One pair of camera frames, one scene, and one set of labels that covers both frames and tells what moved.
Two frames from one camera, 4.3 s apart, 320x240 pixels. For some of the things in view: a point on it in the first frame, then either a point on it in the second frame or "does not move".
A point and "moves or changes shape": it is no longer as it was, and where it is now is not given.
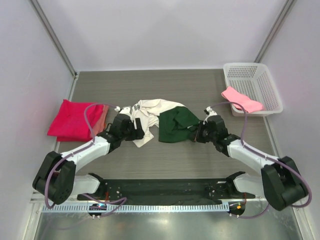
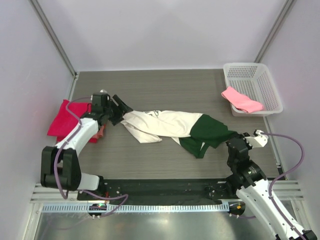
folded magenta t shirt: [69, 124] does not move
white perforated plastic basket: [254, 81] does not move
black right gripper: [196, 134] → [243, 136]
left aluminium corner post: [52, 34] does not move
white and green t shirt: [176, 123] moves or changes shape
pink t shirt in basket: [250, 105] does not move
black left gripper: [136, 134] → [121, 109]
